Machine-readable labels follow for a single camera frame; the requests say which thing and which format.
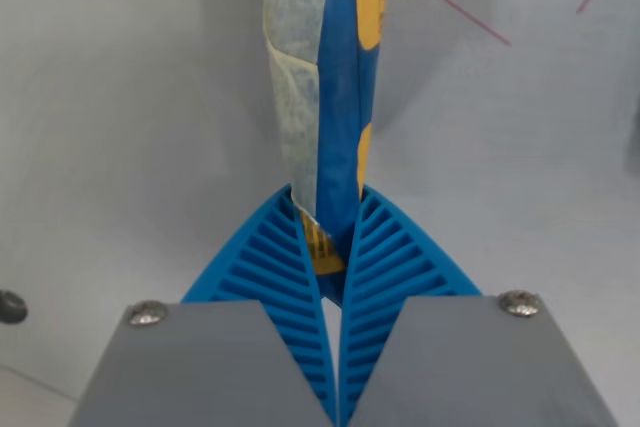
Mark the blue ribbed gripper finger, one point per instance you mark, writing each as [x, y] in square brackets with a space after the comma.
[450, 347]
[225, 347]

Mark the blue yellow taped box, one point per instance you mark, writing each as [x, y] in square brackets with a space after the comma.
[340, 122]

